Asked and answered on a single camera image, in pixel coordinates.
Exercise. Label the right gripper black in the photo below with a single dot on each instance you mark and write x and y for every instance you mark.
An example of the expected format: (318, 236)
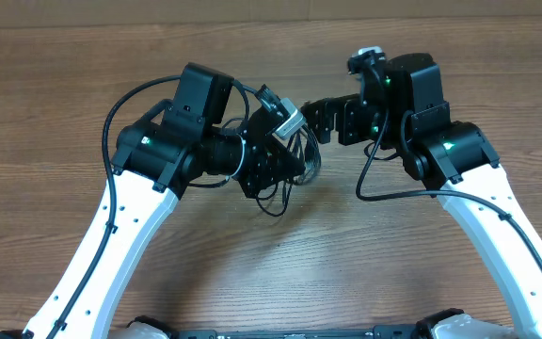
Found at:
(345, 110)

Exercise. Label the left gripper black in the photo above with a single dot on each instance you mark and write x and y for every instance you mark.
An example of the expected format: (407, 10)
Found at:
(268, 169)

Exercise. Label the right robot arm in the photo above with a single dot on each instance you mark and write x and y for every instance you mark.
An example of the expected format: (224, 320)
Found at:
(401, 107)

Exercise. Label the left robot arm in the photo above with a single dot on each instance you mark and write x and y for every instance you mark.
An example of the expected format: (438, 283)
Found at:
(212, 125)

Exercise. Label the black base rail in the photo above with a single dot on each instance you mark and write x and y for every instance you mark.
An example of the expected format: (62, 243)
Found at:
(403, 331)

